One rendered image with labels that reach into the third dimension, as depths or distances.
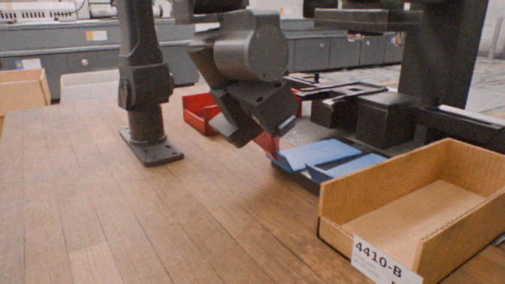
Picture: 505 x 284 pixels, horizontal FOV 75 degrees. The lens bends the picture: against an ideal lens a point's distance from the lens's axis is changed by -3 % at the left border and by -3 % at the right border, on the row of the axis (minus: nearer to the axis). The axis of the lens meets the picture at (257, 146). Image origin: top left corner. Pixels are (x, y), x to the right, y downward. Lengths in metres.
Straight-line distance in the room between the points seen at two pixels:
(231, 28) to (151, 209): 0.25
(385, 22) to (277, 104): 0.33
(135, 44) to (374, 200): 0.42
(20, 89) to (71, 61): 2.36
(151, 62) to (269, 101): 0.30
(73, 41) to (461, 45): 4.55
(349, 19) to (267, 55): 0.36
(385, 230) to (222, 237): 0.19
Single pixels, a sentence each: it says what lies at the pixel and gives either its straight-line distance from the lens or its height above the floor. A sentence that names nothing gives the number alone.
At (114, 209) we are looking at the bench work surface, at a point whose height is 0.90.
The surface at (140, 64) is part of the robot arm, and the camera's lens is 0.59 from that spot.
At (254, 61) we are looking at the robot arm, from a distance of 0.34.
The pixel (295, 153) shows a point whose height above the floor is 0.92.
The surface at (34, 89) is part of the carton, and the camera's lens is 2.66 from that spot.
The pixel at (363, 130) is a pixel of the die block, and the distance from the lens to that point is 0.68.
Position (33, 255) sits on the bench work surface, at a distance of 0.44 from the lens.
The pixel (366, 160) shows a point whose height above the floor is 0.92.
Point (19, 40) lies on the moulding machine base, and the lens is 4.97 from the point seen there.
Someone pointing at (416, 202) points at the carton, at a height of 0.90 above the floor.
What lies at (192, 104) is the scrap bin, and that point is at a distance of 0.79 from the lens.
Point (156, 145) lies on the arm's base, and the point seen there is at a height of 0.91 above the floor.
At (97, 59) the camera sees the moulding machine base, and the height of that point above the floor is 0.53.
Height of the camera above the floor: 1.14
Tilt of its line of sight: 22 degrees down
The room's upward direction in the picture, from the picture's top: straight up
